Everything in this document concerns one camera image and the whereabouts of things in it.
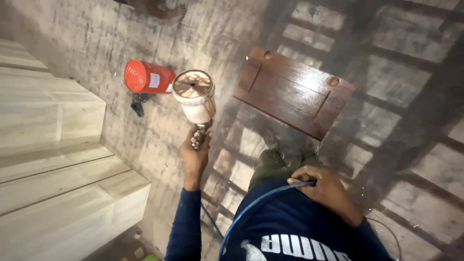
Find blue air hose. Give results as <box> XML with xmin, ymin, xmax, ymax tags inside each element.
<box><xmin>200</xmin><ymin>181</ymin><xmax>317</xmax><ymax>261</ymax></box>

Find spray gun with white cup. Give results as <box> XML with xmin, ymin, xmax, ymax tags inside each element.
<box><xmin>171</xmin><ymin>70</ymin><xmax>217</xmax><ymax>150</ymax></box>

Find black extinguisher valve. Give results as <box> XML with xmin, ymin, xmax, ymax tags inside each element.
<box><xmin>130</xmin><ymin>93</ymin><xmax>149</xmax><ymax>118</ymax></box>

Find thin grey cable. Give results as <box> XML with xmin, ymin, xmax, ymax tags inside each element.
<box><xmin>365</xmin><ymin>217</ymin><xmax>402</xmax><ymax>261</ymax></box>

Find red fire extinguisher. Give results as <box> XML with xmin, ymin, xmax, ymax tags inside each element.
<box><xmin>124</xmin><ymin>59</ymin><xmax>177</xmax><ymax>95</ymax></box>

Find person's right hand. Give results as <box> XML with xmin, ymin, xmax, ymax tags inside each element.
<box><xmin>287</xmin><ymin>165</ymin><xmax>365</xmax><ymax>227</ymax></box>

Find person's green trousers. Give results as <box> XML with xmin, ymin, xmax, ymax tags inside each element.
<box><xmin>248</xmin><ymin>148</ymin><xmax>325</xmax><ymax>193</ymax></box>

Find pale wooden cabinets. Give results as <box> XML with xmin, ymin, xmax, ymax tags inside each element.
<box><xmin>0</xmin><ymin>38</ymin><xmax>152</xmax><ymax>261</ymax></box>

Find person's dark blue shirt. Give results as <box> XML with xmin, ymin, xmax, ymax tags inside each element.
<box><xmin>165</xmin><ymin>179</ymin><xmax>394</xmax><ymax>261</ymax></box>

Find person's dusty shoe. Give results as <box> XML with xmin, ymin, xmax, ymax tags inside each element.
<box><xmin>262</xmin><ymin>128</ymin><xmax>282</xmax><ymax>153</ymax></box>

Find brown varnished wooden board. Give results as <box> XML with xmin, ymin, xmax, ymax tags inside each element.
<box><xmin>233</xmin><ymin>46</ymin><xmax>356</xmax><ymax>142</ymax></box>

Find small brown box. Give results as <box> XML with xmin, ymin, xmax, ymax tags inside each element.
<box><xmin>121</xmin><ymin>241</ymin><xmax>148</xmax><ymax>261</ymax></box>

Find person's left hand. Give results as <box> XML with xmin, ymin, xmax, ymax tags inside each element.
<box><xmin>181</xmin><ymin>125</ymin><xmax>213</xmax><ymax>191</ymax></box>

